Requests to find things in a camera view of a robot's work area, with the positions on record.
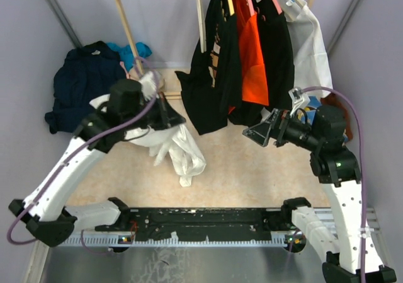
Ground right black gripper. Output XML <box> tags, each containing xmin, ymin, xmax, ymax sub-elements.
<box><xmin>242</xmin><ymin>107</ymin><xmax>321</xmax><ymax>150</ymax></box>

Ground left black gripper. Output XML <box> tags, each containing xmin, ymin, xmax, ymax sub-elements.
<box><xmin>123</xmin><ymin>91</ymin><xmax>186</xmax><ymax>131</ymax></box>

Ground white t shirt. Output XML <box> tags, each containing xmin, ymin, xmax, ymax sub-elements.
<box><xmin>90</xmin><ymin>79</ymin><xmax>207</xmax><ymax>187</ymax></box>

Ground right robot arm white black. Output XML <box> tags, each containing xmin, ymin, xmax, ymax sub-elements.
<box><xmin>243</xmin><ymin>105</ymin><xmax>397</xmax><ymax>282</ymax></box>

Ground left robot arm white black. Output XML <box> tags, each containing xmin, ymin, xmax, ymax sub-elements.
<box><xmin>9</xmin><ymin>79</ymin><xmax>186</xmax><ymax>247</ymax></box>

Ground orange hanging shirt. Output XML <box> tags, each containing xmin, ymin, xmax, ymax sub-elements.
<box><xmin>232</xmin><ymin>0</ymin><xmax>269</xmax><ymax>106</ymax></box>

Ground black printed hanging shirt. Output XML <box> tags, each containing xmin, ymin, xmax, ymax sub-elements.
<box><xmin>176</xmin><ymin>0</ymin><xmax>242</xmax><ymax>135</ymax></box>

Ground white hanging shirt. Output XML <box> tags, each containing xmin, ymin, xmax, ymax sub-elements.
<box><xmin>277</xmin><ymin>0</ymin><xmax>333</xmax><ymax>89</ymax></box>

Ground beige garment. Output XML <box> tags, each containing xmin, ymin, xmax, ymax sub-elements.
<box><xmin>128</xmin><ymin>65</ymin><xmax>166</xmax><ymax>98</ymax></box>

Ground blue yellow printed garment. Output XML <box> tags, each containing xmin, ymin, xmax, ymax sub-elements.
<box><xmin>297</xmin><ymin>96</ymin><xmax>346</xmax><ymax>143</ymax></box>

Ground teal garment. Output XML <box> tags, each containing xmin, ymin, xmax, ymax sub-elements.
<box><xmin>107</xmin><ymin>42</ymin><xmax>152</xmax><ymax>71</ymax></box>

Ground brown garment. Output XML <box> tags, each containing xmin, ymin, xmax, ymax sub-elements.
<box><xmin>321</xmin><ymin>93</ymin><xmax>353</xmax><ymax>142</ymax></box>

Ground wooden clothes rack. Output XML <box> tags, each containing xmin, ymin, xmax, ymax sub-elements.
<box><xmin>115</xmin><ymin>0</ymin><xmax>315</xmax><ymax>100</ymax></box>

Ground navy blue garment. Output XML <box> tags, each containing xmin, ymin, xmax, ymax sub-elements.
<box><xmin>45</xmin><ymin>41</ymin><xmax>126</xmax><ymax>134</ymax></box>

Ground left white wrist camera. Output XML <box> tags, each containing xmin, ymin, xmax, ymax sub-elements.
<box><xmin>139</xmin><ymin>71</ymin><xmax>159</xmax><ymax>101</ymax></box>

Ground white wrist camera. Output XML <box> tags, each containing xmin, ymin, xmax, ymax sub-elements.
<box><xmin>288</xmin><ymin>87</ymin><xmax>310</xmax><ymax>117</ymax></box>
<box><xmin>139</xmin><ymin>71</ymin><xmax>159</xmax><ymax>101</ymax></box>

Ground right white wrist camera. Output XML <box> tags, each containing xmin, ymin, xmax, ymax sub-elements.
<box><xmin>288</xmin><ymin>87</ymin><xmax>310</xmax><ymax>117</ymax></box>

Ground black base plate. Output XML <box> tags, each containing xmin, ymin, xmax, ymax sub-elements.
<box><xmin>95</xmin><ymin>207</ymin><xmax>292</xmax><ymax>242</ymax></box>

